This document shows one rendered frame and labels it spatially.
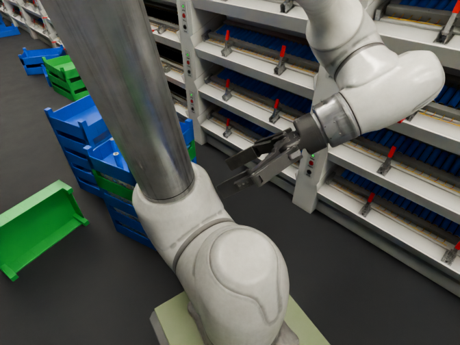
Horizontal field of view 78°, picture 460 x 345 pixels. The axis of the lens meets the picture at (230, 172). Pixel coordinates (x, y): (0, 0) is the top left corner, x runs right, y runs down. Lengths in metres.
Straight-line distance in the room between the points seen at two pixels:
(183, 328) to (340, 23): 0.66
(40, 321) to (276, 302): 0.82
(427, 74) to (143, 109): 0.44
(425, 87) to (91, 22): 0.48
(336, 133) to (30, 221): 1.06
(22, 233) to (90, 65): 0.96
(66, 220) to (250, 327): 1.00
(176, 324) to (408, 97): 0.62
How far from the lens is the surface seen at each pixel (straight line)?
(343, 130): 0.54
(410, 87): 0.55
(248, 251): 0.45
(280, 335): 0.67
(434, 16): 0.89
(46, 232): 1.31
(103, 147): 1.02
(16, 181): 1.68
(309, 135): 0.54
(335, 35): 0.58
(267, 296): 0.45
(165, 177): 0.46
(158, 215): 0.51
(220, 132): 1.43
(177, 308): 0.71
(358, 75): 0.56
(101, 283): 1.11
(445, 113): 0.91
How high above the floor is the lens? 0.90
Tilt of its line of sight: 40 degrees down
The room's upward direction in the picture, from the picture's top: straight up
